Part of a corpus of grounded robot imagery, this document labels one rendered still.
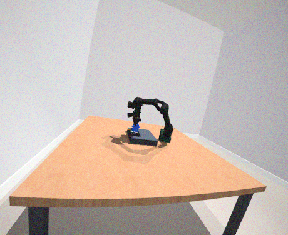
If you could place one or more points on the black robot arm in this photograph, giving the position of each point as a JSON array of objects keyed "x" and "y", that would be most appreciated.
[{"x": 138, "y": 102}]

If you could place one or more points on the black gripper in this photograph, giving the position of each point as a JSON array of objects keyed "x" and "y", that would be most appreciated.
[{"x": 137, "y": 118}]

